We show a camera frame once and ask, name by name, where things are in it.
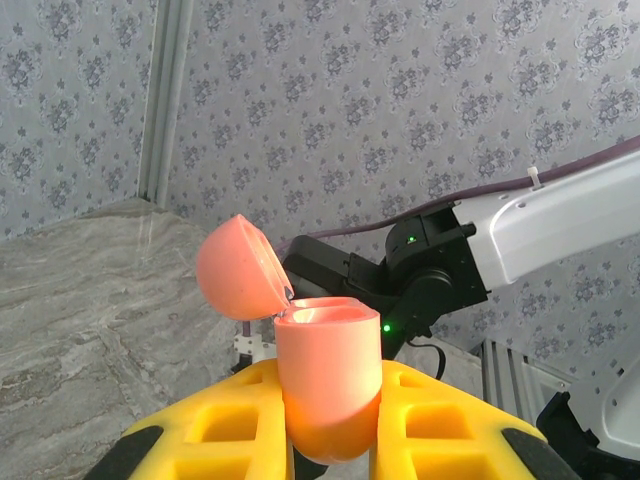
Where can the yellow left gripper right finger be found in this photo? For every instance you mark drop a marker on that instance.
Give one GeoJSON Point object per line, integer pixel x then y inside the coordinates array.
{"type": "Point", "coordinates": [450, 440]}

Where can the pink earbud charging case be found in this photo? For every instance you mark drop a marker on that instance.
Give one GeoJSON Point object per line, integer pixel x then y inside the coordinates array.
{"type": "Point", "coordinates": [330, 360]}

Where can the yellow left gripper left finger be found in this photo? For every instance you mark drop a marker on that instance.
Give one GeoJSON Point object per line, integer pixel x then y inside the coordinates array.
{"type": "Point", "coordinates": [220, 440]}

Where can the aluminium frame post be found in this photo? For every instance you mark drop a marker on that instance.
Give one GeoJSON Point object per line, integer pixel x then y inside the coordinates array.
{"type": "Point", "coordinates": [165, 100]}

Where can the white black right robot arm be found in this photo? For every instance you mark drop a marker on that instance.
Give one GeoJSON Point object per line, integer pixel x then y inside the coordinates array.
{"type": "Point", "coordinates": [550, 235]}

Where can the aluminium frame rail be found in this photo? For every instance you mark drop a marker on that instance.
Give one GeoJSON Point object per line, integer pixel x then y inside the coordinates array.
{"type": "Point", "coordinates": [505, 375]}

